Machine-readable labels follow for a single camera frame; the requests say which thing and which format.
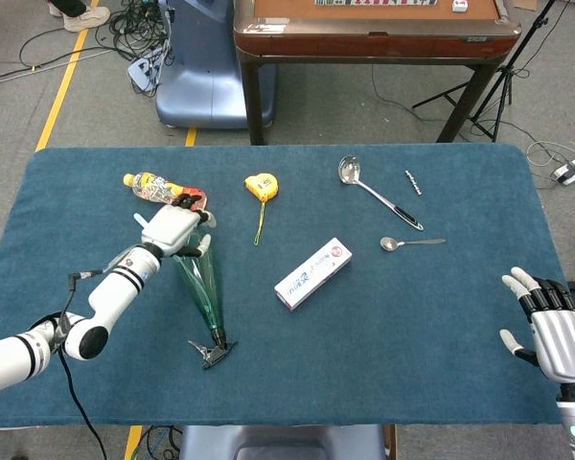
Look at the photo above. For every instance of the white power strip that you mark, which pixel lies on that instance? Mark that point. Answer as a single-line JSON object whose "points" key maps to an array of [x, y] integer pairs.
{"points": [[572, 170]]}

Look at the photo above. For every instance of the blue-grey robot torso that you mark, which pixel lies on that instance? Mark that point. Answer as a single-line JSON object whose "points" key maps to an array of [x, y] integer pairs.
{"points": [[278, 443]]}

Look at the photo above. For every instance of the black tripod stand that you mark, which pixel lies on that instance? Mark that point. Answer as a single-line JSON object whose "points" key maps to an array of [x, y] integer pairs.
{"points": [[508, 72]]}

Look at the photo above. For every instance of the green transparent spray bottle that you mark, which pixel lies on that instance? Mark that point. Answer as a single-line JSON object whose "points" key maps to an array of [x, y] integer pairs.
{"points": [[203, 287]]}

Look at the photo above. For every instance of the yellow tape measure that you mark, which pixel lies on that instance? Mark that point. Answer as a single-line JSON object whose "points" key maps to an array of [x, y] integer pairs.
{"points": [[261, 184]]}

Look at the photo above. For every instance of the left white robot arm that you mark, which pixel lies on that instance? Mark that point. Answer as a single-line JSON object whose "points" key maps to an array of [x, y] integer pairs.
{"points": [[120, 282]]}

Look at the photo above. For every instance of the white pink toothpaste box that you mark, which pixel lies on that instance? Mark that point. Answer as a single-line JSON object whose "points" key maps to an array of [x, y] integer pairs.
{"points": [[311, 275]]}

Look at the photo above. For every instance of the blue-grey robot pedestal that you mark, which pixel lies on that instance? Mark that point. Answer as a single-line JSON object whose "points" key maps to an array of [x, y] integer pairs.
{"points": [[196, 86]]}

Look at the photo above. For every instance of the steel ladle black grip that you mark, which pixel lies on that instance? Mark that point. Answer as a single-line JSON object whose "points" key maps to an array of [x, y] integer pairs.
{"points": [[350, 170]]}

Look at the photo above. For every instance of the short ridged metal rod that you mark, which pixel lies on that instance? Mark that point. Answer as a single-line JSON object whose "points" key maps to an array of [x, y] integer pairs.
{"points": [[413, 182]]}

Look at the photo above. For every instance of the blue table cloth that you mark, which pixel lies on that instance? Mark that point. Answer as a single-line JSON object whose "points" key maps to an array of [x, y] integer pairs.
{"points": [[364, 359]]}

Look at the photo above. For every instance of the light blue toothbrush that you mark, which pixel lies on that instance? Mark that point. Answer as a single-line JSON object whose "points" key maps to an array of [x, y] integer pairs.
{"points": [[140, 219]]}

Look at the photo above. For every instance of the brown mahjong table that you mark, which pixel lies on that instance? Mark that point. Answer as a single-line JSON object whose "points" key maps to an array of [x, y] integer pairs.
{"points": [[364, 43]]}

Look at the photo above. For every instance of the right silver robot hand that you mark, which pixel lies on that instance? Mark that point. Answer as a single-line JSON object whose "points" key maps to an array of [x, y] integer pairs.
{"points": [[565, 340]]}

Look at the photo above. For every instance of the orange labelled drink bottle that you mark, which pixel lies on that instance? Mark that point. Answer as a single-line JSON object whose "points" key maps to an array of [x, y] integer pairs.
{"points": [[148, 187]]}

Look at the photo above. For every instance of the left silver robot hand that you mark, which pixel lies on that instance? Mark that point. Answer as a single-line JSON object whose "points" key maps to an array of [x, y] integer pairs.
{"points": [[170, 227]]}

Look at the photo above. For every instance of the blue-grey power strip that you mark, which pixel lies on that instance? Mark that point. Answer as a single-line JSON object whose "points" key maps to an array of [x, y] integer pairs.
{"points": [[141, 72]]}

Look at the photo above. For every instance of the small steel spoon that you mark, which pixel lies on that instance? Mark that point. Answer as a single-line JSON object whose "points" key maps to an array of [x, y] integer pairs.
{"points": [[389, 244]]}

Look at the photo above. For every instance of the person in black trousers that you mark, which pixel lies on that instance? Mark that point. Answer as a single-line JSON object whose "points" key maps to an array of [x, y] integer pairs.
{"points": [[84, 16]]}

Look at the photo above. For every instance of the single white mahjong tile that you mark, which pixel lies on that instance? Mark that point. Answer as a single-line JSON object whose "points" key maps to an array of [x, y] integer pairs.
{"points": [[460, 6]]}

